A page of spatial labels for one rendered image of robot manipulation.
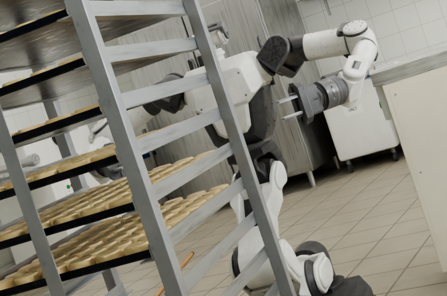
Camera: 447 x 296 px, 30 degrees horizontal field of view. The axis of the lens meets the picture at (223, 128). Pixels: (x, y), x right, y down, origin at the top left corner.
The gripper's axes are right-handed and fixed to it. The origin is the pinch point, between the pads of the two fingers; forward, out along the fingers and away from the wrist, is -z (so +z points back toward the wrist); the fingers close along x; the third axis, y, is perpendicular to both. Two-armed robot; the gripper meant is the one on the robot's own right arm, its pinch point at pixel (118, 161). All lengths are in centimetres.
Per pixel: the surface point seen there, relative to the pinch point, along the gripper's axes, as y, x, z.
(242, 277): -10, -30, -80
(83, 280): -34, -22, -46
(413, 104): 117, -17, 0
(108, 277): -24.8, -26.2, -34.0
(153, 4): -8, 33, -79
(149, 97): -22, 14, -92
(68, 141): -23.4, 10.8, -34.5
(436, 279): 123, -91, 27
